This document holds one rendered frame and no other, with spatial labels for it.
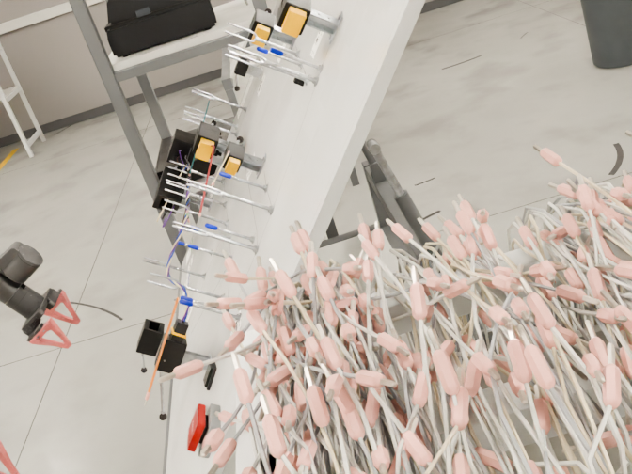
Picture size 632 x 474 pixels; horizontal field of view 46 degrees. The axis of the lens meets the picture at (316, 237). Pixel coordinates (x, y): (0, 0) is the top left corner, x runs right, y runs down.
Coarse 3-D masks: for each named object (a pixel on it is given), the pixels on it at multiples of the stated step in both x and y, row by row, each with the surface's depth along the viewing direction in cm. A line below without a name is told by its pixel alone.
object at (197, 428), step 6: (198, 408) 110; (204, 408) 111; (198, 414) 109; (204, 414) 109; (192, 420) 111; (198, 420) 108; (204, 420) 108; (192, 426) 110; (198, 426) 107; (204, 426) 107; (192, 432) 109; (198, 432) 107; (204, 432) 109; (192, 438) 108; (198, 438) 108; (192, 444) 108; (192, 450) 109
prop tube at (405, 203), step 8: (400, 200) 109; (408, 200) 110; (400, 208) 111; (408, 208) 110; (416, 208) 111; (408, 216) 111; (416, 216) 111; (416, 224) 111; (416, 232) 112; (424, 232) 112; (424, 240) 113; (432, 240) 113; (440, 272) 115; (480, 320) 120; (488, 328) 122
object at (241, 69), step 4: (244, 60) 179; (248, 60) 180; (236, 64) 180; (240, 64) 179; (244, 64) 179; (236, 68) 179; (240, 68) 180; (244, 68) 180; (248, 68) 180; (252, 68) 180; (256, 68) 182; (236, 72) 180; (240, 72) 180; (244, 72) 180; (248, 72) 181; (252, 72) 181; (256, 72) 183; (260, 72) 181; (236, 76) 181; (244, 76) 180; (256, 76) 181; (260, 76) 180; (236, 80) 182; (236, 84) 182; (236, 88) 182
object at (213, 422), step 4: (212, 404) 112; (216, 404) 112; (212, 408) 111; (216, 408) 111; (208, 412) 111; (212, 412) 110; (208, 416) 111; (212, 416) 109; (208, 420) 110; (212, 420) 108; (216, 420) 109; (220, 420) 109; (208, 424) 109; (212, 424) 107; (216, 424) 108; (220, 424) 108; (208, 428) 108; (212, 428) 107; (220, 428) 107; (208, 432) 107; (204, 436) 109; (200, 444) 110; (200, 448) 109; (208, 456) 109
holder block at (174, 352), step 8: (168, 336) 129; (160, 344) 130; (168, 344) 127; (176, 344) 127; (184, 344) 128; (168, 352) 127; (176, 352) 128; (184, 352) 128; (160, 360) 127; (168, 360) 128; (176, 360) 128; (160, 368) 127; (168, 368) 128
